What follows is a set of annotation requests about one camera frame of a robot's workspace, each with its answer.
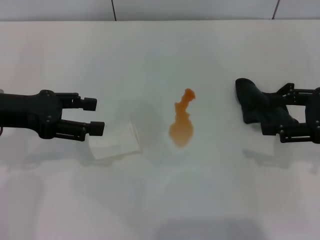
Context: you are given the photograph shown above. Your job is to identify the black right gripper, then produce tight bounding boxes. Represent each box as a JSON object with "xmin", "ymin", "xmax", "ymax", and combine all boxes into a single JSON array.
[{"xmin": 260, "ymin": 87, "xmax": 320, "ymax": 145}]

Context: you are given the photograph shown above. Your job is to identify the brown water stain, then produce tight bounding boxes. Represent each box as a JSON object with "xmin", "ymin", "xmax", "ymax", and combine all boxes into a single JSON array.
[{"xmin": 167, "ymin": 88, "xmax": 197, "ymax": 149}]

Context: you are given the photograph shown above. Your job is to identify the translucent white plastic cup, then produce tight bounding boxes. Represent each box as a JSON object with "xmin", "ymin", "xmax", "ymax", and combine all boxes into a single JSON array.
[{"xmin": 87, "ymin": 119, "xmax": 144, "ymax": 161}]

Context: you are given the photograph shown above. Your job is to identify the dark blue rag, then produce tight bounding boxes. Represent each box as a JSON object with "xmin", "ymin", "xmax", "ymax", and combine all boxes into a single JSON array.
[{"xmin": 234, "ymin": 77, "xmax": 300, "ymax": 126}]

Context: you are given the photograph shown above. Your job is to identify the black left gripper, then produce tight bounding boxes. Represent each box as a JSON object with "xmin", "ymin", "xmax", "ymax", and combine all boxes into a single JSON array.
[{"xmin": 0, "ymin": 89, "xmax": 106, "ymax": 142}]

